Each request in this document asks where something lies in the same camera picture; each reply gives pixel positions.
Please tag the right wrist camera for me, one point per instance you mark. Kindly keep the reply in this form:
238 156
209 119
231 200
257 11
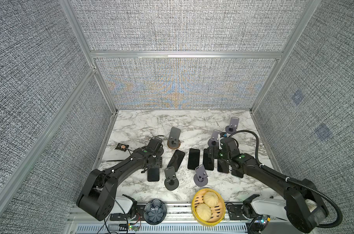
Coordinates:
229 147

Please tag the purple phone stand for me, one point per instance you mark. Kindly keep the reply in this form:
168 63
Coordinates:
200 178
233 125

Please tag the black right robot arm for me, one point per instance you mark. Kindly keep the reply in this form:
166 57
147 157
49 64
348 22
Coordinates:
301 204

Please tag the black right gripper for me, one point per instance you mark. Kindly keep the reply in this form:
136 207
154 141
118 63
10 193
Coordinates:
216 149

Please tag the upper steamed bun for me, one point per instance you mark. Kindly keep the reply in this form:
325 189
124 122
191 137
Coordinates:
211 199

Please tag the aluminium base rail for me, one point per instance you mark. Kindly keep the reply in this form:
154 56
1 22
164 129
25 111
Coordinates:
179 220

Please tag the phone with reflective screen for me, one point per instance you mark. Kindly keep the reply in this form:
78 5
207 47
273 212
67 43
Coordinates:
208 159

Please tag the lower steamed bun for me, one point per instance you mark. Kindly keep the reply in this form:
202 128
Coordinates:
204 212

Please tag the green edged phone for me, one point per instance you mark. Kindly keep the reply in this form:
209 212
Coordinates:
237 173

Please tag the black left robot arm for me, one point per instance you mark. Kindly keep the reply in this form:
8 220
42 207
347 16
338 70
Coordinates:
97 197

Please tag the purple front phone stand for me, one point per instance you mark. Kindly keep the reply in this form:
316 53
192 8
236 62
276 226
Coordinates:
200 178

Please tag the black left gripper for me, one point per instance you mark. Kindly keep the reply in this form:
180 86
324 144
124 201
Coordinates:
159 162

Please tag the dark front phone stand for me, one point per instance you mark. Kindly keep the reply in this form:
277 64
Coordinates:
171 182

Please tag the wooden base phone stand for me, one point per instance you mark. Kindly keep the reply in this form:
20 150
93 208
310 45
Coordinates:
173 139

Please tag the bamboo steamer basket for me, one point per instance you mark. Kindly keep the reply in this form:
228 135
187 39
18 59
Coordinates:
218 212

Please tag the dark flower shaped dish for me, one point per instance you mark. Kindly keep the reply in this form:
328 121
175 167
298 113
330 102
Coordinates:
155 212

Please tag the black snack packet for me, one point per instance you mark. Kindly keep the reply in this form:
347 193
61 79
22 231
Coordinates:
122 147

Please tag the steamed bun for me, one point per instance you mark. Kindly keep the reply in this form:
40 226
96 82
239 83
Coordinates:
204 212
211 199

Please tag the purple stand back right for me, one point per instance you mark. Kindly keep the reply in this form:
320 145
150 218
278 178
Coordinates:
214 141

